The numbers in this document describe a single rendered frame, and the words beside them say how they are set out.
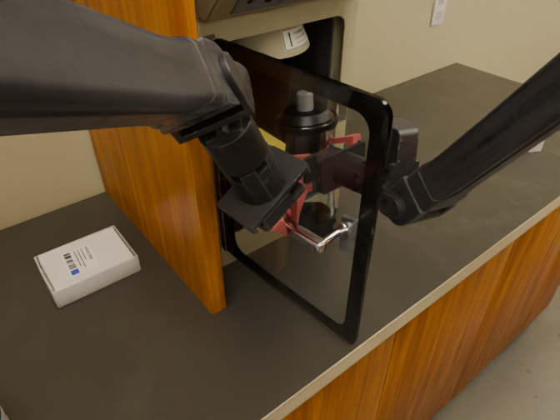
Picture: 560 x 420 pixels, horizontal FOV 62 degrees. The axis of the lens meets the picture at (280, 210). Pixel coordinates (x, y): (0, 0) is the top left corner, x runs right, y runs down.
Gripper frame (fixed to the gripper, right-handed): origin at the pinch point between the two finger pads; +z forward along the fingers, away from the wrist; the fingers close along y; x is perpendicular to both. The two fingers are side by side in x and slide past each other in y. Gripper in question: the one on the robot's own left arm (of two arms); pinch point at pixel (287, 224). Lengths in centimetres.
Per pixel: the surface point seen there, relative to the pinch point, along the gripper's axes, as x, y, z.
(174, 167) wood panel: -19.7, 3.0, -3.5
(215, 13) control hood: -17.9, -13.9, -18.0
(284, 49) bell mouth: -22.2, -24.6, -2.2
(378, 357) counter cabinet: 6.1, 1.1, 46.6
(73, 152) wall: -66, 10, 11
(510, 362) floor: 16, -42, 156
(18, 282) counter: -46, 35, 11
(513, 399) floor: 24, -29, 150
